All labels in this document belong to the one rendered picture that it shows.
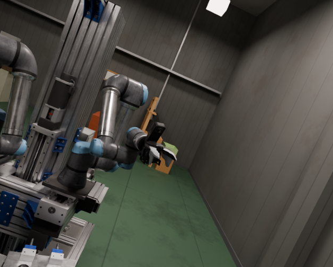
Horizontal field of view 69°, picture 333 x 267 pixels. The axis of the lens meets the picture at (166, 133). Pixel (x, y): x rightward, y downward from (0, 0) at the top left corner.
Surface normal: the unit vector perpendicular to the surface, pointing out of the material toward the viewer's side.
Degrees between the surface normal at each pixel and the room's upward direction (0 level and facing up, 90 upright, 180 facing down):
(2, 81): 90
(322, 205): 90
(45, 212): 90
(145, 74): 90
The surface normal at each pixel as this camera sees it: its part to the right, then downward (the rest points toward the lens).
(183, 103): 0.05, 0.13
